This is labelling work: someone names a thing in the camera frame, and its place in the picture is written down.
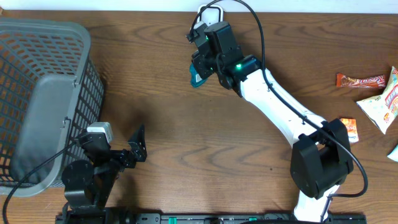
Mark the teal mouthwash bottle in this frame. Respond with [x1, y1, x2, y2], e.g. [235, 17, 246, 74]
[190, 64, 207, 88]

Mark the small orange box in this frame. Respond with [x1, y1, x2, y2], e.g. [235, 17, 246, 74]
[340, 118, 359, 144]

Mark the yellow snack bag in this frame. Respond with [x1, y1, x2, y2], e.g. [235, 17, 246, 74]
[356, 67, 398, 134]

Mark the light blue wipes pack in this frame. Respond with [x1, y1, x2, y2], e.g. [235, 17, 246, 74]
[387, 146, 398, 162]

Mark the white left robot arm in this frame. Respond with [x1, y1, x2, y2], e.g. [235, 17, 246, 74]
[55, 122, 147, 223]

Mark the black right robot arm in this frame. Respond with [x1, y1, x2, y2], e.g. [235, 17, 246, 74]
[187, 21, 354, 222]

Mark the white barcode scanner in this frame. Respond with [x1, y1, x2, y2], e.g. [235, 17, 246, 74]
[197, 4, 224, 26]

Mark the dark grey plastic basket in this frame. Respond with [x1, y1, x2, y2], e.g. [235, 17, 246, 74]
[1, 17, 104, 197]

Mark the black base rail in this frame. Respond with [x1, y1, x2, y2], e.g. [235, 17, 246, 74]
[55, 212, 368, 224]

